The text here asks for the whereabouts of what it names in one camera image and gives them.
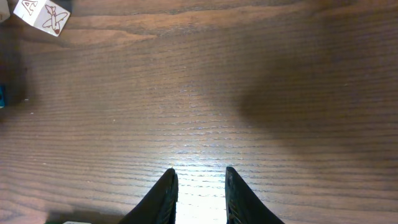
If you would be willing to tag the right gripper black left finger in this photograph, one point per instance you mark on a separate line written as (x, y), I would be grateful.
(159, 205)

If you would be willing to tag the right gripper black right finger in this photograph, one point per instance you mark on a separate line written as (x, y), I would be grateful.
(242, 204)

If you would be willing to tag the teal side wooden block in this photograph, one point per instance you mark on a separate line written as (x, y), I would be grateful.
(2, 97)

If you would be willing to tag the red letter A block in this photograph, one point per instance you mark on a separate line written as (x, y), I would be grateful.
(44, 15)

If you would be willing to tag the red M side block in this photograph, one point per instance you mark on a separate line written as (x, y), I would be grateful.
(4, 10)

